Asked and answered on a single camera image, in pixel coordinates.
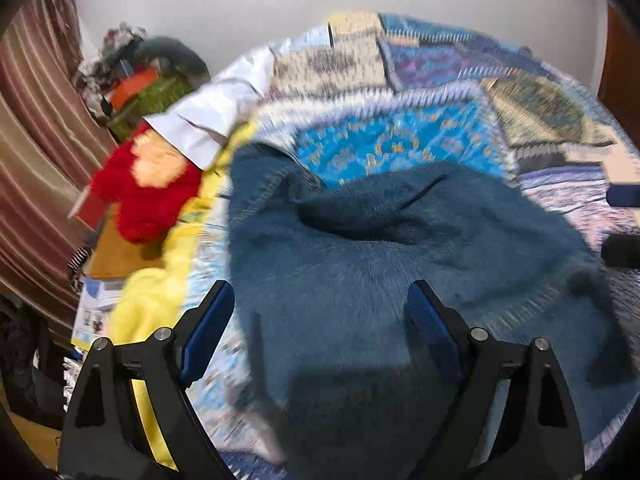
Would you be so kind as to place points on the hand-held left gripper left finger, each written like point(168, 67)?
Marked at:
point(207, 332)

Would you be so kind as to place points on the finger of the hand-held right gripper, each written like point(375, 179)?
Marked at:
point(622, 251)
point(625, 195)

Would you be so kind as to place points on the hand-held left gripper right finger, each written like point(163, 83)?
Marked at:
point(430, 325)

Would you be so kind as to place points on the blue denim jeans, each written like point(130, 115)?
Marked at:
point(375, 285)

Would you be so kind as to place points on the pile of colourful clothes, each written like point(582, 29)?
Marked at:
point(155, 102)

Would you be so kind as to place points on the pile of mixed clothes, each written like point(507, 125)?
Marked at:
point(102, 65)

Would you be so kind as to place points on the yellow cloth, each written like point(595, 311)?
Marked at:
point(150, 285)

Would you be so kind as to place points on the printed white box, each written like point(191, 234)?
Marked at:
point(95, 310)

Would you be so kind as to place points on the red plush toy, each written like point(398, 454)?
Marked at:
point(145, 205)

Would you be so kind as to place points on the red notebook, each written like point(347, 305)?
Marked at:
point(90, 210)

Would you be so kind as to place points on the blue patchwork blanket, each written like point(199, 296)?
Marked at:
point(400, 135)

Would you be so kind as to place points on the striped brown curtain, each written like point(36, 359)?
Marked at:
point(40, 160)

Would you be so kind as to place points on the orange box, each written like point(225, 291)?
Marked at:
point(132, 87)

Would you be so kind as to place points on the dark green bag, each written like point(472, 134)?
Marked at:
point(175, 55)

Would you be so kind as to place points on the wooden door frame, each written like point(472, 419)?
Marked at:
point(620, 60)

